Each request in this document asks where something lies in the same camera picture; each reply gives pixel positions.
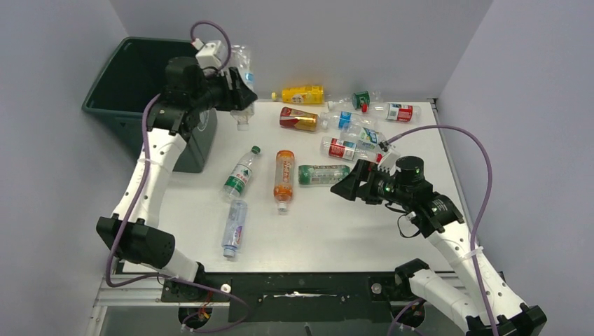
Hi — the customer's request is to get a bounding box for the dark green plastic bin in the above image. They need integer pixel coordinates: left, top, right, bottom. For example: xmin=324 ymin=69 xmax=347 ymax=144
xmin=82 ymin=37 xmax=218 ymax=174

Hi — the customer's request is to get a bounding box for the purple label Ganten bottle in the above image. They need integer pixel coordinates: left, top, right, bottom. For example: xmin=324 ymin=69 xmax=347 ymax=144
xmin=221 ymin=199 xmax=248 ymax=258

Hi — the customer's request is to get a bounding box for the orange drink bottle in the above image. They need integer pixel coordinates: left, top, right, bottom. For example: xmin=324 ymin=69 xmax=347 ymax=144
xmin=273 ymin=150 xmax=295 ymax=214

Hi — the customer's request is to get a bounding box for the aluminium frame rail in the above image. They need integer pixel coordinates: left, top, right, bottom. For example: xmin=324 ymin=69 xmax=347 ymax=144
xmin=84 ymin=278 xmax=163 ymax=335

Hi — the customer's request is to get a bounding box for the crushed bottle blue green label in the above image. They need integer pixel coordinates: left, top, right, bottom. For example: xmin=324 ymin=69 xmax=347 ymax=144
xmin=339 ymin=125 xmax=387 ymax=152

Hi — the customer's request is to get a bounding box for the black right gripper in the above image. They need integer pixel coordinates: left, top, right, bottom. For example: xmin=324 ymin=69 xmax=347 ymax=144
xmin=331 ymin=159 xmax=410 ymax=206

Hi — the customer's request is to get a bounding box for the clear bottle red white label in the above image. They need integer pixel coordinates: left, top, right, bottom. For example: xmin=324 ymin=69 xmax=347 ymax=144
xmin=320 ymin=136 xmax=383 ymax=163

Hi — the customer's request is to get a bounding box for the red gold tea bottle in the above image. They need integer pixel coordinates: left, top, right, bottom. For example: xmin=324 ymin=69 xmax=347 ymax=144
xmin=279 ymin=107 xmax=318 ymax=132

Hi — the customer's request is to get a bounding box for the yellow juice bottle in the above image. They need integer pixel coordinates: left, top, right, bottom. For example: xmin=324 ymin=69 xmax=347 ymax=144
xmin=271 ymin=85 xmax=325 ymax=105

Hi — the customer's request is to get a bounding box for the clear bottle blue label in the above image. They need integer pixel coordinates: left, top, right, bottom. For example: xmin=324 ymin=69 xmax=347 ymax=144
xmin=319 ymin=111 xmax=377 ymax=130

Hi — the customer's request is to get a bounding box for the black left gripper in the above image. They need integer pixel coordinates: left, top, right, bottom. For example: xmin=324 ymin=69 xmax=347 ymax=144
xmin=190 ymin=66 xmax=256 ymax=113

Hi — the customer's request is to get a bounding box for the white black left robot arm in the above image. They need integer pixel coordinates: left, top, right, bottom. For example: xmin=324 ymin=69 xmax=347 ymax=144
xmin=96 ymin=57 xmax=257 ymax=283

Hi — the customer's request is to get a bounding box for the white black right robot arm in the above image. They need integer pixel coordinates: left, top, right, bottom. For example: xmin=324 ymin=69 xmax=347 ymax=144
xmin=331 ymin=156 xmax=547 ymax=335

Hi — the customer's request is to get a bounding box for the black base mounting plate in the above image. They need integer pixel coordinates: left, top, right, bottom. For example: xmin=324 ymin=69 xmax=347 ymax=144
xmin=161 ymin=271 xmax=415 ymax=323

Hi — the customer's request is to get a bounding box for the green cap water bottle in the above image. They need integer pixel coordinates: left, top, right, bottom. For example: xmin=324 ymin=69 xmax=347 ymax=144
xmin=222 ymin=146 xmax=261 ymax=200

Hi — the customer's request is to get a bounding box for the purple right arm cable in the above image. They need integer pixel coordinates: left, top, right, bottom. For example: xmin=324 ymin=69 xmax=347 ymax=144
xmin=378 ymin=124 xmax=502 ymax=336

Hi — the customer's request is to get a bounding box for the green label tea bottle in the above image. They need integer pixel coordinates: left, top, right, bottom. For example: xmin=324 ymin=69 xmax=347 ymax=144
xmin=298 ymin=164 xmax=351 ymax=186

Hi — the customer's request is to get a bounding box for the clear bottle green label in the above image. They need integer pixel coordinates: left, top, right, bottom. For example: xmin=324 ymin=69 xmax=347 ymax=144
xmin=326 ymin=90 xmax=383 ymax=111

